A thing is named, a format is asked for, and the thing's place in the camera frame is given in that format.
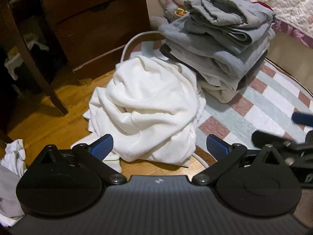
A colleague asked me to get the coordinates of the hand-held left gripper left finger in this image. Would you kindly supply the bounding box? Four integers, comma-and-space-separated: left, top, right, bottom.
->
26, 134, 128, 185

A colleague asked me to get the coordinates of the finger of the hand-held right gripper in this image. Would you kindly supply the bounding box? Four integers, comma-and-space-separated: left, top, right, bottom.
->
292, 112, 313, 128
252, 130, 297, 152

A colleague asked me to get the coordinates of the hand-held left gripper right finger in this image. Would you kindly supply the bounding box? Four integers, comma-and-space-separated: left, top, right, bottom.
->
192, 134, 291, 186

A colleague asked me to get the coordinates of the white knit garment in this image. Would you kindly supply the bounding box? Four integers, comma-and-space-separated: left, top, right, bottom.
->
71, 55, 207, 174

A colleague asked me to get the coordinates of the checked pastel rug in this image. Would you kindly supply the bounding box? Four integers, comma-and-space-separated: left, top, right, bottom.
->
128, 42, 313, 172

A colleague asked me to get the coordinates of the cream folded garment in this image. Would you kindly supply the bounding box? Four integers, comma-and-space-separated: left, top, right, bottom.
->
199, 83, 241, 103

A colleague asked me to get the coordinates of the small white cloth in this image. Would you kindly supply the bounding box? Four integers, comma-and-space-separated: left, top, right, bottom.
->
0, 139, 27, 177

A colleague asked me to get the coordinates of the grey folded towel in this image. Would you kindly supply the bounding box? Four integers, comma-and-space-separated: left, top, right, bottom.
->
158, 20, 272, 91

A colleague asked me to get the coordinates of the grey white cloth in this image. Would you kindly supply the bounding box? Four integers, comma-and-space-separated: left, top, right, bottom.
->
0, 164, 26, 227

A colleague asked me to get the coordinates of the dark wooden dresser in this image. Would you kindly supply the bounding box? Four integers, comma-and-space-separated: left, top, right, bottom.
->
38, 0, 152, 79

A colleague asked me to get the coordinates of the white quilt purple trim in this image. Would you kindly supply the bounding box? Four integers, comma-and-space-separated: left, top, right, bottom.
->
230, 0, 313, 47

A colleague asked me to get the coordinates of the grey crumpled garment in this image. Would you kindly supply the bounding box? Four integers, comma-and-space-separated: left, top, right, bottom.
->
184, 0, 277, 42

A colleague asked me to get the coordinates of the white cable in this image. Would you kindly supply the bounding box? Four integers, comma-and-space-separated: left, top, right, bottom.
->
121, 31, 163, 63

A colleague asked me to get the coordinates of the dark wooden furniture frame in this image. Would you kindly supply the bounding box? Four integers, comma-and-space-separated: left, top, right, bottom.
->
0, 0, 69, 137

